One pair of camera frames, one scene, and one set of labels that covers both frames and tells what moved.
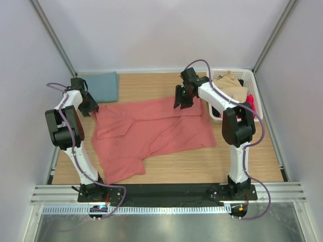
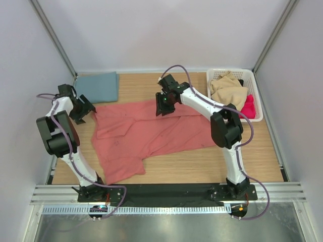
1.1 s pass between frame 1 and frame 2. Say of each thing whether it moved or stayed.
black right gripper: moved
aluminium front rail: stayed
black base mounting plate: stayed
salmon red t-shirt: stayed
